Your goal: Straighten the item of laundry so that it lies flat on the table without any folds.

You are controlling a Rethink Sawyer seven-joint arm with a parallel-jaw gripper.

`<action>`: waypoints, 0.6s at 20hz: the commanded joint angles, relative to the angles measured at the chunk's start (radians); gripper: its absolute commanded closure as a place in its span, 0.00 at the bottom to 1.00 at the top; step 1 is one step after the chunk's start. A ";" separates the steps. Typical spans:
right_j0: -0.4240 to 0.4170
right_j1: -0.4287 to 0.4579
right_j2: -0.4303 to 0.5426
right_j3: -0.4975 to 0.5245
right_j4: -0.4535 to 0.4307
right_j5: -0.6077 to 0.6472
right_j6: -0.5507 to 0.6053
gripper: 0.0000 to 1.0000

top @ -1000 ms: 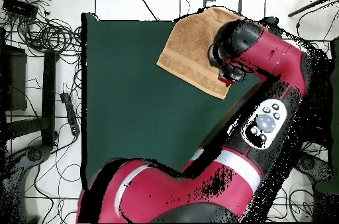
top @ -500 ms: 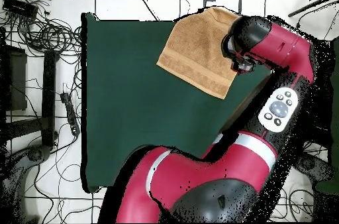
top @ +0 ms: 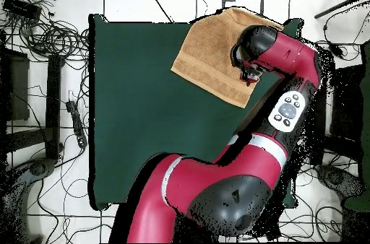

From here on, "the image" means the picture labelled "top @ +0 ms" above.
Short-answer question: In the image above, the grey chair base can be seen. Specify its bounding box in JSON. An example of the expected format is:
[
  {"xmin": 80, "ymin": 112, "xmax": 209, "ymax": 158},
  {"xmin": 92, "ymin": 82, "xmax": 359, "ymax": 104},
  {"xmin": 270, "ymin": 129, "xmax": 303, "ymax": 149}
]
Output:
[
  {"xmin": 314, "ymin": 164, "xmax": 365, "ymax": 199},
  {"xmin": 0, "ymin": 157, "xmax": 56, "ymax": 242}
]

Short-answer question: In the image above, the orange terry towel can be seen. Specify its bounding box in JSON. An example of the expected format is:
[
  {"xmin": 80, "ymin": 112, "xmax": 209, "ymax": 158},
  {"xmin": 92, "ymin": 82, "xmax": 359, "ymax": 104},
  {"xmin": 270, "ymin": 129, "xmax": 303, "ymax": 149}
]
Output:
[{"xmin": 170, "ymin": 6, "xmax": 285, "ymax": 109}]

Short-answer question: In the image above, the tangle of black cables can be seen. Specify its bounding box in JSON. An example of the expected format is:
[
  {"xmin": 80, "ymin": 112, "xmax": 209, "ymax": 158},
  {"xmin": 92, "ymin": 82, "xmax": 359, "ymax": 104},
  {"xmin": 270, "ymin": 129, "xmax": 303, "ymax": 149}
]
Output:
[{"xmin": 0, "ymin": 0, "xmax": 90, "ymax": 63}]

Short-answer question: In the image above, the black rectangular box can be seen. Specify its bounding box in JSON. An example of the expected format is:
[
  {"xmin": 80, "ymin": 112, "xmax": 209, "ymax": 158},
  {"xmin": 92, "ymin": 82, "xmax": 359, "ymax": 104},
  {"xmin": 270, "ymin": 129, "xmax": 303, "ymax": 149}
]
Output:
[{"xmin": 2, "ymin": 0, "xmax": 43, "ymax": 21}]

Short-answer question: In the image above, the black flat bar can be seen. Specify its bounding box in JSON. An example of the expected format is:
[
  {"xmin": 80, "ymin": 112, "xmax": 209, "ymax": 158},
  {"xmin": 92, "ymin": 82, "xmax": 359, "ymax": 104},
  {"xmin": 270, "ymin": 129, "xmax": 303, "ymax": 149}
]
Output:
[{"xmin": 45, "ymin": 54, "xmax": 62, "ymax": 160}]

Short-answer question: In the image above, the dark green table cloth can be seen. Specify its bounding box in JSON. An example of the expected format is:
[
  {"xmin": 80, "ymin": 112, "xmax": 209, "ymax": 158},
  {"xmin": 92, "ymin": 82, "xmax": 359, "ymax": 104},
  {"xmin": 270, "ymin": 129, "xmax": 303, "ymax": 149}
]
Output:
[{"xmin": 87, "ymin": 13, "xmax": 304, "ymax": 212}]

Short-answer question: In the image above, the black panel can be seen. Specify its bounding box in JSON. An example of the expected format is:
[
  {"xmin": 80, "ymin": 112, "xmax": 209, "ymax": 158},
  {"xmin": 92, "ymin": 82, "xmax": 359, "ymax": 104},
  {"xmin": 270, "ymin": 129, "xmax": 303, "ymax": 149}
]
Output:
[
  {"xmin": 330, "ymin": 64, "xmax": 365, "ymax": 141},
  {"xmin": 0, "ymin": 48, "xmax": 30, "ymax": 122}
]

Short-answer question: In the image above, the black power adapter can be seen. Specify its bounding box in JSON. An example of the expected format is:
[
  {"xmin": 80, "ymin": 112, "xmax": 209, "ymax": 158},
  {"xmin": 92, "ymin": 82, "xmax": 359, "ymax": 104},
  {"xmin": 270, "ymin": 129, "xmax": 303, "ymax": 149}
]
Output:
[{"xmin": 329, "ymin": 43, "xmax": 345, "ymax": 59}]

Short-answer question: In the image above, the black rod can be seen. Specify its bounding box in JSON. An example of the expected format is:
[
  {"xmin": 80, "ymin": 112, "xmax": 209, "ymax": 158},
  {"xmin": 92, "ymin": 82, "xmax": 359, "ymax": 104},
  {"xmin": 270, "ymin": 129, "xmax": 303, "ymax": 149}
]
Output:
[{"xmin": 314, "ymin": 0, "xmax": 370, "ymax": 19}]

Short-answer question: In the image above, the long black cable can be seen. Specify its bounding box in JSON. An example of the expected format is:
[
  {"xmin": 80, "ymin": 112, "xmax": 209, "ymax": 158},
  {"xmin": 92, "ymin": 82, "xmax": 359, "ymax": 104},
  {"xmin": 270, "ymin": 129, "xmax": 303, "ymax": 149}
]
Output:
[{"xmin": 141, "ymin": 0, "xmax": 174, "ymax": 23}]

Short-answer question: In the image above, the black power strip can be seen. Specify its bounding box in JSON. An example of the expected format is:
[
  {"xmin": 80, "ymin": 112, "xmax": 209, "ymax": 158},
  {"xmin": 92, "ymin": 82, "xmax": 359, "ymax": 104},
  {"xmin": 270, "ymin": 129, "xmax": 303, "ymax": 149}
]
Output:
[{"xmin": 65, "ymin": 99, "xmax": 88, "ymax": 149}]

